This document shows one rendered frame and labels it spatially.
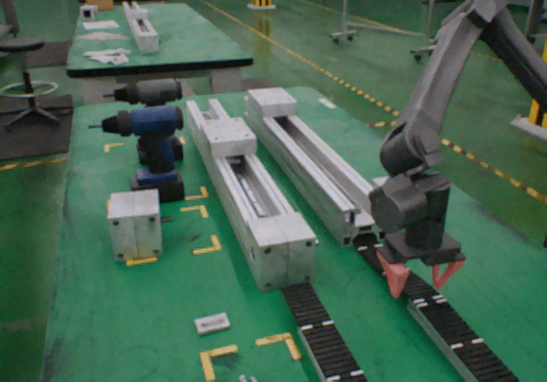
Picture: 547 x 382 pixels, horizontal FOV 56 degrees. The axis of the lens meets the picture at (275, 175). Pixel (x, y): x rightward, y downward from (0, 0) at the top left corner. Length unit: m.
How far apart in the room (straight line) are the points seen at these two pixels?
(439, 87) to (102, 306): 0.66
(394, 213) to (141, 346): 0.42
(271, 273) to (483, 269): 0.40
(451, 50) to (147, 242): 0.65
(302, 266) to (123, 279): 0.32
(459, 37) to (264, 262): 0.53
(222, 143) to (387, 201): 0.57
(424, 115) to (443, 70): 0.13
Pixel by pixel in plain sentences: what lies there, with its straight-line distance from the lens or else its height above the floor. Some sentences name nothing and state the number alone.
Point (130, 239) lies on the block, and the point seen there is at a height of 0.82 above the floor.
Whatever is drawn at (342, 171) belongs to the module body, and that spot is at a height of 0.86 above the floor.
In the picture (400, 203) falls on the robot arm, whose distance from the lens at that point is 0.72.
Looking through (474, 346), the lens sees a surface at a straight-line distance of 0.81.
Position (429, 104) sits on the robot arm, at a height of 1.09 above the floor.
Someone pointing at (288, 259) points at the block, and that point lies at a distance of 0.88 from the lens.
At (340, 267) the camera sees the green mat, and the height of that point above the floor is 0.78.
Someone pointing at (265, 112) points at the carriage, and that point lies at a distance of 1.47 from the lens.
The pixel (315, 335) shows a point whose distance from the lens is 0.77.
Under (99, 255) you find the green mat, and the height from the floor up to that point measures 0.78.
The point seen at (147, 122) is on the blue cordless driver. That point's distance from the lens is 1.13.
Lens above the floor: 1.33
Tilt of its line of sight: 25 degrees down
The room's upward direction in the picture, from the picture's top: straight up
